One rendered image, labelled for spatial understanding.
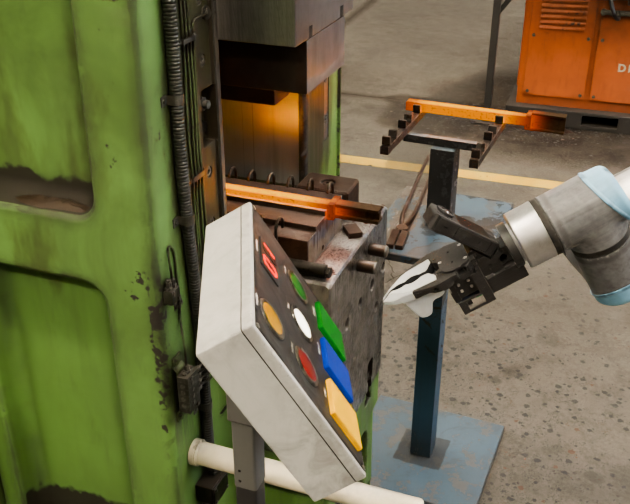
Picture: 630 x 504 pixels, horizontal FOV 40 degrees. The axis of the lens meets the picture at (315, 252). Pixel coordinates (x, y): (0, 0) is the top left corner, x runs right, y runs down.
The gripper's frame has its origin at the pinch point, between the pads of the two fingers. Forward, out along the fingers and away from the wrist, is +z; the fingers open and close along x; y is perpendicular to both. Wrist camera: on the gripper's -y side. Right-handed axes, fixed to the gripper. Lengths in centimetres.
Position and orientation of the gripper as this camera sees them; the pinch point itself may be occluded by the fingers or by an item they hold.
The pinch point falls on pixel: (388, 294)
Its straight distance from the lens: 132.1
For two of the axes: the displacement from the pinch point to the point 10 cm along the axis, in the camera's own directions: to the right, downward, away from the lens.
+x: -0.7, -4.7, 8.8
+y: 5.0, 7.5, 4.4
